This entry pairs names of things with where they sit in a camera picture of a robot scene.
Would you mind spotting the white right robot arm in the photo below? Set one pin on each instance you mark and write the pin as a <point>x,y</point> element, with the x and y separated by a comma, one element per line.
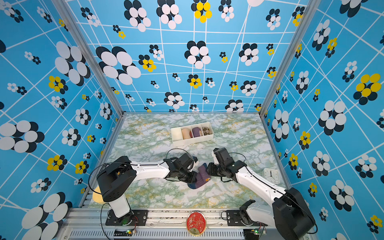
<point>286,209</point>

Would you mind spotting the white divided organizer tray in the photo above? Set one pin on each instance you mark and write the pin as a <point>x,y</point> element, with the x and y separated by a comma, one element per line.
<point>177,139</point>

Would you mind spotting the purple striped sock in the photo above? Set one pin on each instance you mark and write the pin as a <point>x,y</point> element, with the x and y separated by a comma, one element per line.
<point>202,177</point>

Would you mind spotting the yellow round sponge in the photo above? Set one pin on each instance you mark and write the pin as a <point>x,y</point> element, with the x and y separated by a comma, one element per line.
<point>97,197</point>

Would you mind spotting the left green circuit board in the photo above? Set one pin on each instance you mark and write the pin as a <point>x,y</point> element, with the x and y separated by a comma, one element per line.
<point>124,233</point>

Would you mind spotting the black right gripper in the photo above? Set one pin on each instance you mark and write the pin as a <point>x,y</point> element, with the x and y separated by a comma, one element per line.
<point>211,171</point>

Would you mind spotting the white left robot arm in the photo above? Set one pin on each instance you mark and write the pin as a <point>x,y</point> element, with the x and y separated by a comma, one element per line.
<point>114,179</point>

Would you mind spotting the pink rolled sock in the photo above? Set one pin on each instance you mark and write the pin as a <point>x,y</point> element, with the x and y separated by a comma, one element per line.
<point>186,133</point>

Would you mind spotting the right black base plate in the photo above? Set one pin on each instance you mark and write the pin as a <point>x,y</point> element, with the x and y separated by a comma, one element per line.
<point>238,218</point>

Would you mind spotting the green circuit board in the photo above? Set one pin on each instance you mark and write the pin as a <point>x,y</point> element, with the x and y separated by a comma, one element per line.
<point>251,234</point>
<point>124,233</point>

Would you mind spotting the red round badge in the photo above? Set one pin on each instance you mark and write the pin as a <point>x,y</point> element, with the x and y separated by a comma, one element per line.
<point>196,223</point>

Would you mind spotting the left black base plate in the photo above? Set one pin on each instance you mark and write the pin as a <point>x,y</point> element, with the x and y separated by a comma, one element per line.
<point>133,218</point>

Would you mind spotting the aluminium front rail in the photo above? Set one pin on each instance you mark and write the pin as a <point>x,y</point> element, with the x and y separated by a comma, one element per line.
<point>162,224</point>

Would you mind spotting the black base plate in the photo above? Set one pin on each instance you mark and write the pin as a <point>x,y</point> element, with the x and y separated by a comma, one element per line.
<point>238,218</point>
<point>133,218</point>

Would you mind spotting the white power socket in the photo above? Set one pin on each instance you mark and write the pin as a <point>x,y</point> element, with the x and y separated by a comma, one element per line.
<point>272,175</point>

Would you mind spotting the purple rolled sock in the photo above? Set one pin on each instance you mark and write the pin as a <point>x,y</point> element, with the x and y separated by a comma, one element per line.
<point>197,132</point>

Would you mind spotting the brown patterned rolled sock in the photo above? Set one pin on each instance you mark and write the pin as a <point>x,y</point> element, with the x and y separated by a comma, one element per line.
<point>206,131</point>

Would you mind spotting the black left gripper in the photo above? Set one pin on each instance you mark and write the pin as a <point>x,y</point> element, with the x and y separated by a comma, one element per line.
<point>193,177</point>

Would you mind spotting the right green circuit board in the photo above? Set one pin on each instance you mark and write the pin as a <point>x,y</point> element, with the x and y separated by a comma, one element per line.
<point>251,234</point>

